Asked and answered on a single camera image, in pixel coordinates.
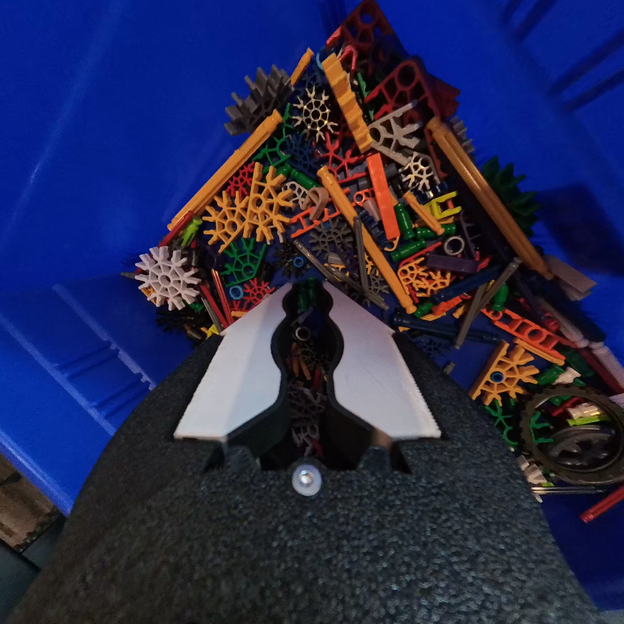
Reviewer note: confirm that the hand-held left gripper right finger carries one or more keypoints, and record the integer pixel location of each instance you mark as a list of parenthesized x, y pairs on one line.
[(385, 385)]

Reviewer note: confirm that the pile of toy pieces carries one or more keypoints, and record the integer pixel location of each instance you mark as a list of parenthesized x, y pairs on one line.
[(365, 195)]

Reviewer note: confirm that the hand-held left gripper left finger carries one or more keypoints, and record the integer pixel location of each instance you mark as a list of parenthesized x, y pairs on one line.
[(234, 385)]

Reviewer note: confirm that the blue bin with square tag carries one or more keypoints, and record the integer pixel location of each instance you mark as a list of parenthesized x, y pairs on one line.
[(97, 146)]

